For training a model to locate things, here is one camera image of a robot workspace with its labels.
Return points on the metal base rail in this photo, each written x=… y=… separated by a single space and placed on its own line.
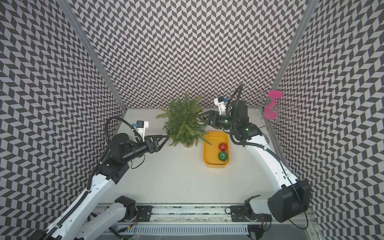
x=194 y=214

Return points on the green glitter ball ornament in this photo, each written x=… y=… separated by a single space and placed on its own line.
x=223 y=156

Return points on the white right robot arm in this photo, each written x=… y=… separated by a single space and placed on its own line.
x=290 y=196

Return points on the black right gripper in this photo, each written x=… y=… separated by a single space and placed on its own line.
x=212 y=114

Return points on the red glitter ball ornament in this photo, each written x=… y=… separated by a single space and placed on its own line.
x=223 y=147

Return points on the yellow plastic tray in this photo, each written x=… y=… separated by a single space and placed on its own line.
x=211 y=149

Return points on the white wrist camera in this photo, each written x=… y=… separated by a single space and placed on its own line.
x=221 y=103
x=141 y=127

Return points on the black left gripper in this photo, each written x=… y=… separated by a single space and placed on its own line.
x=153 y=146

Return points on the small green christmas tree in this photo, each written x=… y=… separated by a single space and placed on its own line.
x=182 y=124

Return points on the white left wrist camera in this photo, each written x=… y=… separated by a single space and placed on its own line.
x=141 y=127

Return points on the white slotted cable duct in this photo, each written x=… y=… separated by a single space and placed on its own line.
x=184 y=230

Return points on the gold ball ornament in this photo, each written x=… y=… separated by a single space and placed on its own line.
x=199 y=120

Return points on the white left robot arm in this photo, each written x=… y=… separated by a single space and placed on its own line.
x=73 y=223

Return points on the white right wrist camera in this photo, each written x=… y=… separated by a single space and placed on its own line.
x=221 y=103

